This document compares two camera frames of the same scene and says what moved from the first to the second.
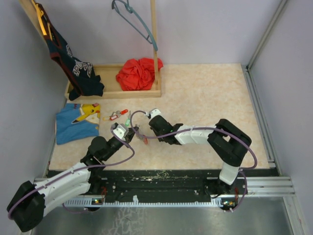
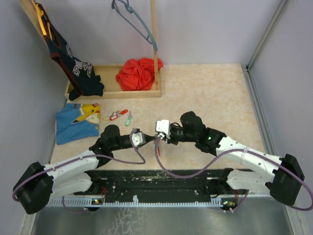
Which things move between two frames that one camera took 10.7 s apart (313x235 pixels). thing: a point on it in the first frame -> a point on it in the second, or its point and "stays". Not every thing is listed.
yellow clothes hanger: [40, 13] stays
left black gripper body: [119, 145] -> [140, 146]
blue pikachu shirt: [77, 121] stays
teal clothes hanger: [140, 19] stays
